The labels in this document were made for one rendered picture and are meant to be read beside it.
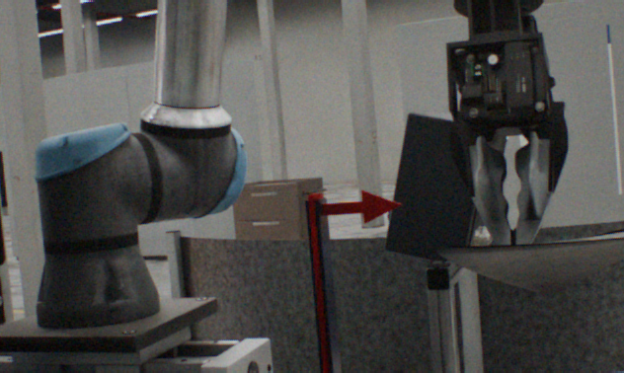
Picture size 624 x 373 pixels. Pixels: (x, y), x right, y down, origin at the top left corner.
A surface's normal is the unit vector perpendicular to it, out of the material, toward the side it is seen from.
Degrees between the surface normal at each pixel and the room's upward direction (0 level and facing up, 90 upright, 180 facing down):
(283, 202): 90
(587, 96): 90
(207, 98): 106
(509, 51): 73
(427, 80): 90
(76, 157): 87
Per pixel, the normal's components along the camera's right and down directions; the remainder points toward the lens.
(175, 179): 0.61, 0.01
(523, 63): -0.32, -0.22
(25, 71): 0.86, -0.05
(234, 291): -0.70, 0.10
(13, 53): -0.50, 0.09
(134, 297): 0.67, -0.33
